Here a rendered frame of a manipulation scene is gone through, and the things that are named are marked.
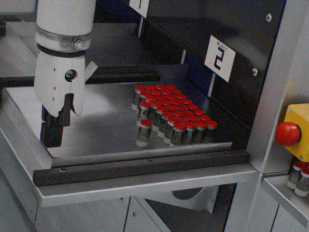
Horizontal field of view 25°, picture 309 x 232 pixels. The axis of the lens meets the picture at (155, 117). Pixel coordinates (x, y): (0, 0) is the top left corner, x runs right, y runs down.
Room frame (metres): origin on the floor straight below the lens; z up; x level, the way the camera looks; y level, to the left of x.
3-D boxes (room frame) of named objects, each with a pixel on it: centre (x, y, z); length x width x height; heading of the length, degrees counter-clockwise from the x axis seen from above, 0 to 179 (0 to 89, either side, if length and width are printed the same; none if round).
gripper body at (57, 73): (0.99, 0.16, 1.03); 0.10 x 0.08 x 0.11; 33
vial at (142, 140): (1.10, 0.01, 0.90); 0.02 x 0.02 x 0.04
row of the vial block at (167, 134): (1.18, 0.00, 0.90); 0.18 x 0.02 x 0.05; 33
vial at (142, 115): (1.18, 0.02, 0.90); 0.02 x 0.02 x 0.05
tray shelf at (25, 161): (1.30, 0.13, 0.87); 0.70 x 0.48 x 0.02; 33
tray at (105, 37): (1.48, 0.16, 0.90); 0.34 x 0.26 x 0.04; 123
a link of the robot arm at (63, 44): (0.99, 0.16, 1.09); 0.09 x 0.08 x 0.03; 33
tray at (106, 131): (1.13, 0.07, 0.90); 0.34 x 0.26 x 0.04; 123
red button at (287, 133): (1.03, -0.22, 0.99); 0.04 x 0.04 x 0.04; 33
